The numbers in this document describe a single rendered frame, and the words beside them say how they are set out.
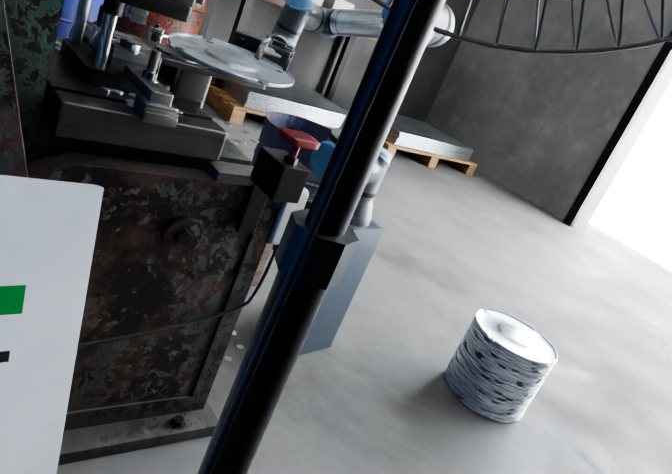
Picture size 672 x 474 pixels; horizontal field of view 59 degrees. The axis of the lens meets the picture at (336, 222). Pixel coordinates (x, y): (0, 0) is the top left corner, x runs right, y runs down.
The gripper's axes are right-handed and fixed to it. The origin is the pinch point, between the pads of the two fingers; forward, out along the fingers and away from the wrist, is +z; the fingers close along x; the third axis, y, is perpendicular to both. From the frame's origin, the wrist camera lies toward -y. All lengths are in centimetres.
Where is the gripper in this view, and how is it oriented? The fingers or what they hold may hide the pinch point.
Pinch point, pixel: (255, 58)
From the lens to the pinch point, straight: 150.9
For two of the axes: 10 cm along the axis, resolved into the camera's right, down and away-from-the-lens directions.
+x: -3.7, 8.4, 4.1
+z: -0.6, 4.2, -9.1
